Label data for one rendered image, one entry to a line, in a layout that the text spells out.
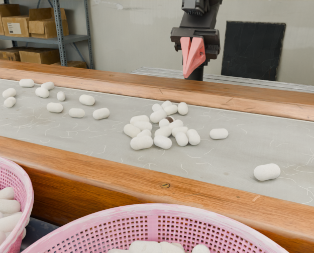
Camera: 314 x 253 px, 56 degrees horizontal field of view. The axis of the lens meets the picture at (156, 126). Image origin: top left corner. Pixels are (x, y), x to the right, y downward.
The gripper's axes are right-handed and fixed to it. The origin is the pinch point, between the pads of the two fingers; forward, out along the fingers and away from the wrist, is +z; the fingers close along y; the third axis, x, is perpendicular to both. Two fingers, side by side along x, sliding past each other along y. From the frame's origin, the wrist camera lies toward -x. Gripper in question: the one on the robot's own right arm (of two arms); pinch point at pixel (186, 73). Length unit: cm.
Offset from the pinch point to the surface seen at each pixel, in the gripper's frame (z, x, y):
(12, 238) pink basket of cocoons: 36.9, -25.2, -2.4
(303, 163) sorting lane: 16.7, -4.3, 23.0
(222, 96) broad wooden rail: 0.7, 6.5, 7.3
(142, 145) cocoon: 20.3, -8.6, -0.3
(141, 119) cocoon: 13.8, -4.0, -4.1
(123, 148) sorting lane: 21.2, -8.0, -3.6
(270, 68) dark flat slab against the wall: -119, 154, 13
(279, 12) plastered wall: -149, 125, 13
